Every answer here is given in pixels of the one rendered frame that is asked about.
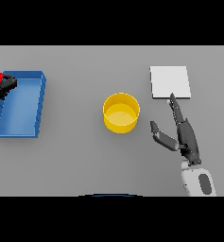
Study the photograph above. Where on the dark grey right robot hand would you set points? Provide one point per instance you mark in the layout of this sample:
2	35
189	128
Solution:
186	136

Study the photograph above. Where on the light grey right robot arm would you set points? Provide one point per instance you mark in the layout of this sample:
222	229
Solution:
196	182

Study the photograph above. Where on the pale square measuring scale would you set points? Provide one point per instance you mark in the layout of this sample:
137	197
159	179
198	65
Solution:
170	82

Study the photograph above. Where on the yellow bowl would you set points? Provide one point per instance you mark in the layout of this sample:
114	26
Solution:
121	114

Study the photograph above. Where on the blue tray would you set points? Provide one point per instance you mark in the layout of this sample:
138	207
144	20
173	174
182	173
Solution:
19	105

